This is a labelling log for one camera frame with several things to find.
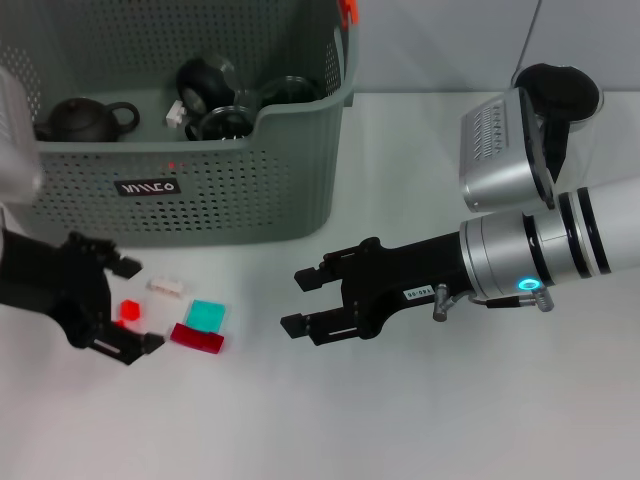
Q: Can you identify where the thin grey wall cable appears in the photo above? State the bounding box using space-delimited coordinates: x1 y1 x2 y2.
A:
517 0 544 69

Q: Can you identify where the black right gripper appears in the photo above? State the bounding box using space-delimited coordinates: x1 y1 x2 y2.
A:
279 232 474 349

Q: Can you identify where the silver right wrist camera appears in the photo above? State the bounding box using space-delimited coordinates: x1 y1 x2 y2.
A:
459 87 556 214

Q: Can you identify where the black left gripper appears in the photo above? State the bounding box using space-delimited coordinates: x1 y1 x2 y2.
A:
0 227 166 366

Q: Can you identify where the grey-green perforated storage bin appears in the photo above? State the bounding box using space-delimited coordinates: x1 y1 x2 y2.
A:
0 0 361 250

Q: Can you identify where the dark clay teapot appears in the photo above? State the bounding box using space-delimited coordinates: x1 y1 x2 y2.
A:
32 98 141 143

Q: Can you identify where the right gripper cable with plug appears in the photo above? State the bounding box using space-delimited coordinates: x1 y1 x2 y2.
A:
432 283 521 322

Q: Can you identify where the teal building brick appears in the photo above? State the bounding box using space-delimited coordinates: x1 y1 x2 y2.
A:
185 298 227 334

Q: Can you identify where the glass teacup with black base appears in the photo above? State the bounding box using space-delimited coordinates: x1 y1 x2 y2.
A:
259 76 324 109
176 56 262 115
184 104 256 143

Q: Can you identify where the dark red brick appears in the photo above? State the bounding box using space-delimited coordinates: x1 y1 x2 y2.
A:
169 322 225 355

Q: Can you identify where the white building brick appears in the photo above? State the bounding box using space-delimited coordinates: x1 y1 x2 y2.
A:
165 99 189 129
146 277 190 300

